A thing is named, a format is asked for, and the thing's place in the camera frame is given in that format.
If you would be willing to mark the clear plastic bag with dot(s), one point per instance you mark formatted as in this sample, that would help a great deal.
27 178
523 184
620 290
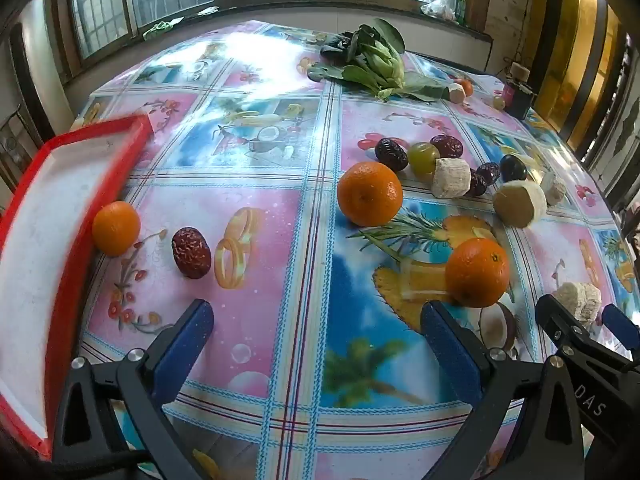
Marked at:
440 2

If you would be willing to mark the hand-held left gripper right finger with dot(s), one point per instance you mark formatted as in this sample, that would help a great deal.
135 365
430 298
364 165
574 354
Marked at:
450 350

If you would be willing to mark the beige bread chunk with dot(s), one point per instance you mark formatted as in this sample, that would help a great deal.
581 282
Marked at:
520 203

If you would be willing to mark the small green fruit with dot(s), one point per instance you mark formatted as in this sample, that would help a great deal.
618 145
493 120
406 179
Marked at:
498 102

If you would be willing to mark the green bottle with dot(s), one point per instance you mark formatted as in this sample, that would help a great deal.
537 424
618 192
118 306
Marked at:
461 7

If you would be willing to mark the large orange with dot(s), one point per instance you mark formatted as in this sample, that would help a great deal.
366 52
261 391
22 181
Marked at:
370 193

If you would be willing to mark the red date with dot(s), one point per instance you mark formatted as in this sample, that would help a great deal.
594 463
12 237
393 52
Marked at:
487 172
446 146
476 186
190 252
391 152

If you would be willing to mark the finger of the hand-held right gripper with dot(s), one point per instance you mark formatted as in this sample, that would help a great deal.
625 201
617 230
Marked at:
557 320
620 325

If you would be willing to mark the dark purple plum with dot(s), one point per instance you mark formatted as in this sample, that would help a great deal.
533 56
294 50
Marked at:
513 167

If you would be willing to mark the dark round jar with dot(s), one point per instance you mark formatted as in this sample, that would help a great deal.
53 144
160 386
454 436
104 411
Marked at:
517 97

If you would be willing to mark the green leafy bok choy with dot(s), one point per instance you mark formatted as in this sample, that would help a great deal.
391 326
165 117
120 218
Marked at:
370 62

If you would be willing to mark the red rimmed white tray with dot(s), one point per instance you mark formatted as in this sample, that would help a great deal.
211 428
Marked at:
30 270

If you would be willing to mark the green grape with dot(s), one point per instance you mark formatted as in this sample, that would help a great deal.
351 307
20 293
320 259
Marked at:
421 156

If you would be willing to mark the green cloth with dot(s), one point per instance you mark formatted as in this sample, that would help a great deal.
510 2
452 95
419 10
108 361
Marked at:
160 27

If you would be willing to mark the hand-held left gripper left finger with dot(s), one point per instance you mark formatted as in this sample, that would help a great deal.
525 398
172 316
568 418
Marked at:
185 345

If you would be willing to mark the small orange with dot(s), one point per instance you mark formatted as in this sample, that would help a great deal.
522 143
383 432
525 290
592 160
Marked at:
466 85
116 227

